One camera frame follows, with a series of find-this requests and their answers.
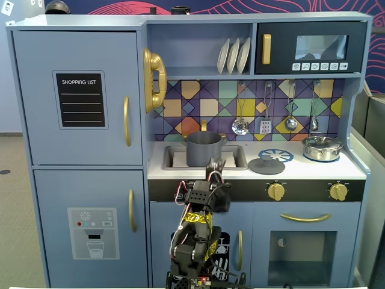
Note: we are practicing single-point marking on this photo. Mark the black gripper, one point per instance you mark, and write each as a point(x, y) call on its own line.
point(215, 167)

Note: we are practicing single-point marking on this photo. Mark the gray pot lid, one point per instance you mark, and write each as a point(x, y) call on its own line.
point(264, 168)

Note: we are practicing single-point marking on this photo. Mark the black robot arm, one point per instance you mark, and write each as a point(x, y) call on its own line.
point(195, 241)

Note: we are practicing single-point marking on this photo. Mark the shiny steel pot with lid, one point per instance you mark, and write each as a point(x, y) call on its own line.
point(322, 152)

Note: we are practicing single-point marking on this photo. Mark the gray toy pot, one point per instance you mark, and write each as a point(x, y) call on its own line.
point(198, 149)

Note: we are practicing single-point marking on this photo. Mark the gray sink basin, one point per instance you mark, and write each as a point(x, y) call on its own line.
point(170, 156)

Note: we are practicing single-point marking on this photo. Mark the gold faucet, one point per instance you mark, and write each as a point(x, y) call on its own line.
point(204, 125)

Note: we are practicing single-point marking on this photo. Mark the silver perforated skimmer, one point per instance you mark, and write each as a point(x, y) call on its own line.
point(240, 126)

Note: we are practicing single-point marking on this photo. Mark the gold stove knob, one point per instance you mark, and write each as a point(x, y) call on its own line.
point(276, 191)
point(338, 191)

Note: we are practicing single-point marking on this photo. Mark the silver slotted spatula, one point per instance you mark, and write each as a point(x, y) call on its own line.
point(265, 126)

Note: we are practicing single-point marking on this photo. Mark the oven door with window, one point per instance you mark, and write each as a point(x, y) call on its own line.
point(261, 256)

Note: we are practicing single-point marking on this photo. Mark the silver ladle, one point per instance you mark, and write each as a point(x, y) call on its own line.
point(290, 124)

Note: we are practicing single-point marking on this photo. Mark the motor controller board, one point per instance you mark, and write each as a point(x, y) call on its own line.
point(201, 281)

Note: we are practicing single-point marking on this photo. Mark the small silver spoon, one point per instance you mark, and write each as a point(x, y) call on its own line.
point(314, 124)

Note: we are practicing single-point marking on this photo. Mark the white toy plate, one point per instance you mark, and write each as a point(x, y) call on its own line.
point(223, 57)
point(234, 55)
point(244, 54)

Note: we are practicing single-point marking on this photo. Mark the gold toy telephone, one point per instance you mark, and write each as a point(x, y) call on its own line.
point(153, 58)

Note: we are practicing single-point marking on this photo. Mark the black toy microwave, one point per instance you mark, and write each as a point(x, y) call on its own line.
point(282, 45)

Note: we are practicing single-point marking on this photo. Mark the freezer door with dispenser print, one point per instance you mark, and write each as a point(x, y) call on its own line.
point(54, 210)

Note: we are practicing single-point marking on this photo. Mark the black round container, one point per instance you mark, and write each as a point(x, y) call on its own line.
point(180, 10)

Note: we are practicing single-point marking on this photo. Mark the blue wooden toy kitchen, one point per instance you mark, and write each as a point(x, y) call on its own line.
point(90, 22)

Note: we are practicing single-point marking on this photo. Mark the fridge door with shopping list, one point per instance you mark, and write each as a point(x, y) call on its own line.
point(36, 90)

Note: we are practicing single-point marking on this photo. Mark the black floor disc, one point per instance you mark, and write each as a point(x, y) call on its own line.
point(4, 172)

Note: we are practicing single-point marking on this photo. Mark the black helmet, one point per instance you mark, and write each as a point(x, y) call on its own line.
point(57, 7)

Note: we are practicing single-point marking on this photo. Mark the paper with face photo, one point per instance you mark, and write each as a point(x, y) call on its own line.
point(7, 9)

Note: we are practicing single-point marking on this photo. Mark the robot arm base mount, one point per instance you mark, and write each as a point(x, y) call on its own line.
point(177, 280)

